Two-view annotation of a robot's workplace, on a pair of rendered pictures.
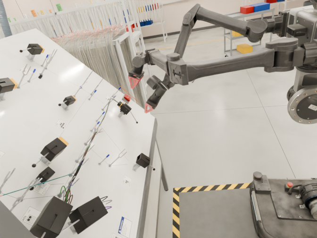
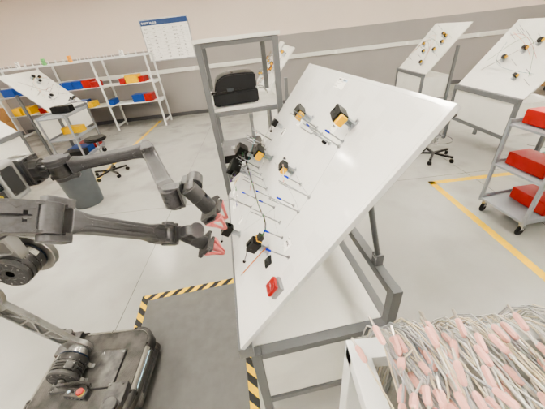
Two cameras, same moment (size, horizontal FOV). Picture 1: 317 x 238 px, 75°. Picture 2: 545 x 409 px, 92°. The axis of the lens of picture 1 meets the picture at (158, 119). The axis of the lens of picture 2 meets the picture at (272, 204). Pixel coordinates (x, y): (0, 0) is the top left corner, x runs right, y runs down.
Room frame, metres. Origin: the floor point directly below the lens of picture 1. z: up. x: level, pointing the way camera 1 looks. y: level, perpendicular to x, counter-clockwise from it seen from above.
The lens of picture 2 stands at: (1.99, 0.04, 1.84)
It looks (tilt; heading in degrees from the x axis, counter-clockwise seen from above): 33 degrees down; 163
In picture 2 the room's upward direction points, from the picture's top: 7 degrees counter-clockwise
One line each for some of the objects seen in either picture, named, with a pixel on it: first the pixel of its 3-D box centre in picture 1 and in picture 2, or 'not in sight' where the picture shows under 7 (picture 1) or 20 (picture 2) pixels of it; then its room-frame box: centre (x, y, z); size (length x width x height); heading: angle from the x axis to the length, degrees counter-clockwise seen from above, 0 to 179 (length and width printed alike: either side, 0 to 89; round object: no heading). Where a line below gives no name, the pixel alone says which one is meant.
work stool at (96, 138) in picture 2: not in sight; (104, 157); (-3.04, -1.30, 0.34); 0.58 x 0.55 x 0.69; 123
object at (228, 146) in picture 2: not in sight; (242, 148); (0.02, 0.46, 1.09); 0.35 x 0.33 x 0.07; 169
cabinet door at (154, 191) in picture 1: (154, 170); not in sight; (1.12, 0.12, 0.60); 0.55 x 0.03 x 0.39; 169
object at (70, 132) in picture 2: not in sight; (76, 133); (-4.32, -1.92, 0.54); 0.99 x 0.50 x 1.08; 165
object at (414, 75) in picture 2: not in sight; (425, 71); (-2.72, 5.24, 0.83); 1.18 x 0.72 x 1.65; 161
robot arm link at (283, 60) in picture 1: (287, 55); (57, 170); (0.68, -0.50, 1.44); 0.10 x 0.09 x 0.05; 73
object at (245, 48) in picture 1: (243, 34); not in sight; (4.55, -2.23, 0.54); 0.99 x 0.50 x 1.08; 84
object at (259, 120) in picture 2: not in sight; (271, 105); (-2.32, 1.55, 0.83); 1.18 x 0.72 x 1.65; 163
